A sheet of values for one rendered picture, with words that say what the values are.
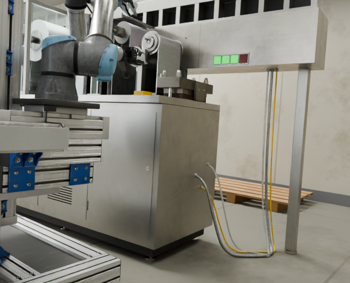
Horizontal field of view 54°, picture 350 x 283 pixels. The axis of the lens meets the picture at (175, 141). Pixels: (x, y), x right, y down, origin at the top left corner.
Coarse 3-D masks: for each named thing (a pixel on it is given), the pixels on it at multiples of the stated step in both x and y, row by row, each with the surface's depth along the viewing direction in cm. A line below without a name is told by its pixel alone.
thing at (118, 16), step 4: (120, 12) 224; (116, 16) 226; (120, 16) 224; (124, 16) 226; (128, 16) 230; (120, 20) 235; (124, 20) 234; (128, 20) 234; (132, 20) 233; (136, 20) 237; (136, 24) 242; (140, 24) 242; (144, 24) 244; (144, 28) 254; (148, 28) 253; (152, 28) 252
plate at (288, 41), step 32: (160, 32) 250; (192, 32) 235; (224, 32) 221; (256, 32) 209; (288, 32) 198; (320, 32) 196; (192, 64) 235; (256, 64) 209; (288, 64) 199; (320, 64) 202
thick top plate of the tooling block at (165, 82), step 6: (162, 78) 204; (168, 78) 201; (174, 78) 199; (180, 78) 198; (162, 84) 204; (168, 84) 201; (174, 84) 199; (180, 84) 198; (186, 84) 203; (192, 84) 209; (210, 90) 227
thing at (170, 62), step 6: (162, 54) 214; (168, 54) 219; (174, 54) 225; (162, 60) 215; (168, 60) 220; (174, 60) 225; (162, 66) 215; (168, 66) 220; (174, 66) 226; (162, 72) 216; (168, 72) 221; (174, 72) 226; (156, 78) 212
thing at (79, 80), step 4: (76, 76) 263; (80, 76) 260; (84, 76) 259; (76, 80) 263; (80, 80) 260; (84, 80) 259; (76, 84) 263; (80, 84) 260; (84, 84) 259; (76, 88) 263; (80, 88) 260; (84, 88) 260; (80, 92) 260; (84, 92) 260
